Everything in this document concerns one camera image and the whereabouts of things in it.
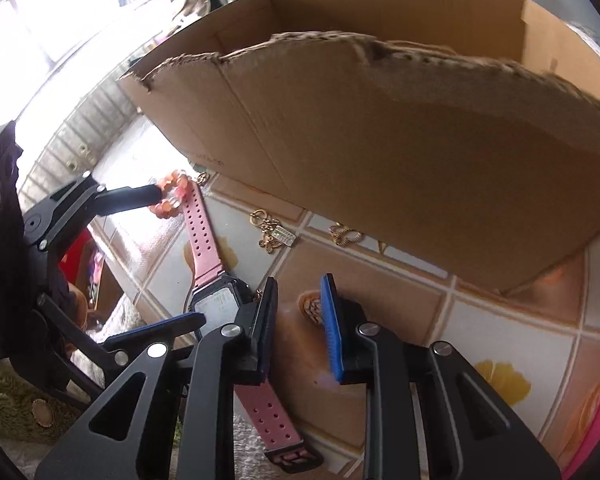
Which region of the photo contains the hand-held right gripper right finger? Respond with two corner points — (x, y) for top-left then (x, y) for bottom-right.
(320, 273), (563, 480)

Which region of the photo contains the ginkgo print tablecloth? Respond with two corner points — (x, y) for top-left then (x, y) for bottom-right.
(87, 125), (600, 480)

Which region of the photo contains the brown cardboard box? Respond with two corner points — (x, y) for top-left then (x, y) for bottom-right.
(119, 0), (600, 297)

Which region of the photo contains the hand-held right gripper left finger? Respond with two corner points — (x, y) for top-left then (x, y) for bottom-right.
(34, 276), (281, 480)

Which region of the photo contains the pair of beige slippers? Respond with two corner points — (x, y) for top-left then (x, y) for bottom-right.
(69, 141), (97, 172)

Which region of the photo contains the red paper bag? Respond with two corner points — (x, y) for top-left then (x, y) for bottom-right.
(60, 230), (95, 281)

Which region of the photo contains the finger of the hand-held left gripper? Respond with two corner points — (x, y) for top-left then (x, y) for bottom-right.
(35, 292), (207, 401)
(22, 171), (165, 253)

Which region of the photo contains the orange bead bracelet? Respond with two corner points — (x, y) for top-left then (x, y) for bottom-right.
(147, 171), (191, 220)

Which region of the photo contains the black and pink watch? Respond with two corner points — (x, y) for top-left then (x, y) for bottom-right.
(179, 180), (326, 473)

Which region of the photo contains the metal window railing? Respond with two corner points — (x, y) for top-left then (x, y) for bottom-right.
(17, 77), (141, 201)

